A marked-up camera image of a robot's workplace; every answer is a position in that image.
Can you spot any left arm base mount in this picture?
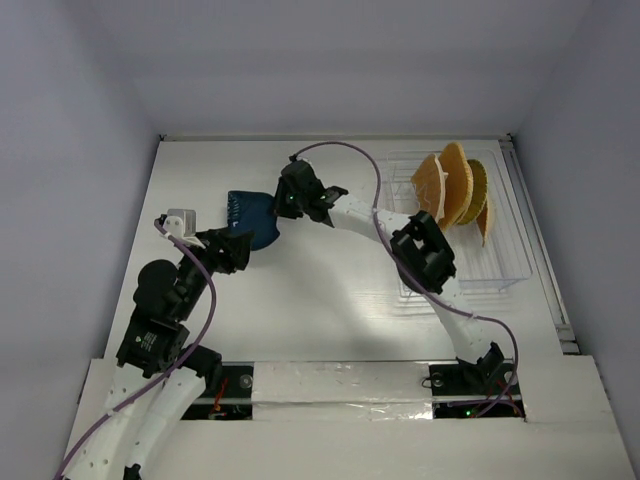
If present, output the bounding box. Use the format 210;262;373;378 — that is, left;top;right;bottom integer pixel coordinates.
182;363;254;421

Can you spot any white foam front board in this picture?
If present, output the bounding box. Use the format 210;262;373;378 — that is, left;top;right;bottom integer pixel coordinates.
64;357;631;480

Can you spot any triangular woven orange plate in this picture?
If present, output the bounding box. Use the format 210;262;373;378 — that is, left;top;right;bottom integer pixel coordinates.
411;153;447;222

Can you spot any small orange woven plate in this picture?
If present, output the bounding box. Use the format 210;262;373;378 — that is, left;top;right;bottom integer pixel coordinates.
476;197;495;247

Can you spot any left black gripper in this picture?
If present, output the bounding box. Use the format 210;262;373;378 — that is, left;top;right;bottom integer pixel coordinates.
176;225;254;318

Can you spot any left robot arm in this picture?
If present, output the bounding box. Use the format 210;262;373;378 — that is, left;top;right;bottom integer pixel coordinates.
55;215;254;479

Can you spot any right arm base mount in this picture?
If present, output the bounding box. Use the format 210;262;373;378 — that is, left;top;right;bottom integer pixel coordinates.
421;362;526;419

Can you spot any yellow round woven plate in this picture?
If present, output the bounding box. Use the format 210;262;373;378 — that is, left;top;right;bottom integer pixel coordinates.
457;159;489;225

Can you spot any dark blue plate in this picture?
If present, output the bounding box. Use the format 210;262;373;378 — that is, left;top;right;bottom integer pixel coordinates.
226;190;280;251

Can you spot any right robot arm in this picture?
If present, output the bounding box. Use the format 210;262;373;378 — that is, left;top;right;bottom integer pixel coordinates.
275;158;505;396

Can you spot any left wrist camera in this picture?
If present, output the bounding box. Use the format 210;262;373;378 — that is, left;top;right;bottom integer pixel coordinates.
160;209;197;239

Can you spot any white wire dish rack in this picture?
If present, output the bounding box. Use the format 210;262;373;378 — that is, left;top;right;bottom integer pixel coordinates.
381;149;532;293

